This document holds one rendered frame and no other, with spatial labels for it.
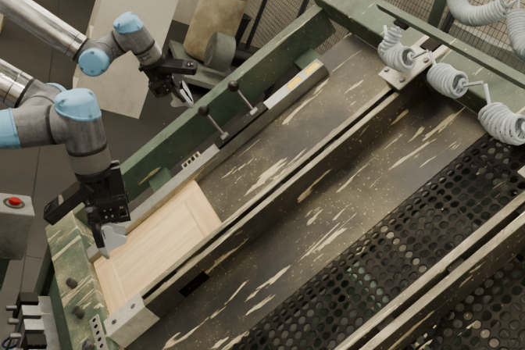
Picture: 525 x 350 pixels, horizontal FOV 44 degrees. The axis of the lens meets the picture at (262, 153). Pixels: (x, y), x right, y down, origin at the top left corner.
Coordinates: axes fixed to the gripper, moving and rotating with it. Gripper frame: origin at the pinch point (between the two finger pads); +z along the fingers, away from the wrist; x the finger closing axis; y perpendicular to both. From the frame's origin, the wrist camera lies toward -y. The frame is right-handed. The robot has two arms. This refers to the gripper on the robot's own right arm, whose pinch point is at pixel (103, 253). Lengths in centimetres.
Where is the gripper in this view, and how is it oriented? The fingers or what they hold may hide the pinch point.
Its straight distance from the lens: 140.5
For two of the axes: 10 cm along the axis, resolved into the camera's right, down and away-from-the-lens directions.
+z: 1.0, 8.8, 4.7
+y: 9.7, -1.9, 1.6
